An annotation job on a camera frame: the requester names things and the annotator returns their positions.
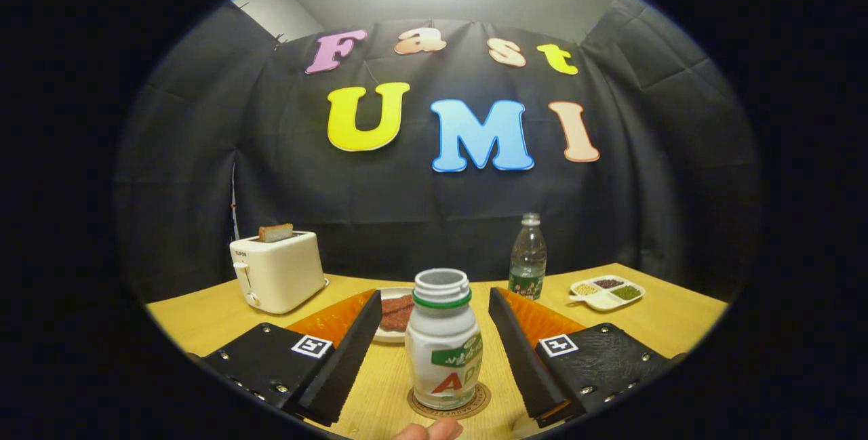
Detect red meat slices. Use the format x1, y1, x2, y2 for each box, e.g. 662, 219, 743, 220
380, 294, 414, 332

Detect round cork coaster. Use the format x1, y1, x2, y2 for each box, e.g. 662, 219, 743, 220
407, 381, 492, 420

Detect clear plastic water bottle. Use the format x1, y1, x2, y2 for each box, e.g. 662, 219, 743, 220
509, 213, 547, 300

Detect white divided dish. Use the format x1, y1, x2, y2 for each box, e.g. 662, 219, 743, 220
568, 275, 646, 311

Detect cream toaster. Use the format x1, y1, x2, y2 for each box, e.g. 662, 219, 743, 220
229, 231, 328, 315

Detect white juice bottle green label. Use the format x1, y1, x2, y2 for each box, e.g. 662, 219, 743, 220
406, 268, 484, 411

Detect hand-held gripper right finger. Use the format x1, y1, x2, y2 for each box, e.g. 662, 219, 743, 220
488, 286, 677, 428

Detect wooden table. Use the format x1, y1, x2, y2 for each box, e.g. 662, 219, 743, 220
146, 262, 730, 440

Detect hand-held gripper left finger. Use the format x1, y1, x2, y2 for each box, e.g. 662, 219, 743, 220
197, 288, 382, 427

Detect black backdrop cloth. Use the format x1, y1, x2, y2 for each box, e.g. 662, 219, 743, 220
112, 0, 764, 305

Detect round white plate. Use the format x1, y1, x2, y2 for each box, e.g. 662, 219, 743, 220
372, 287, 416, 344

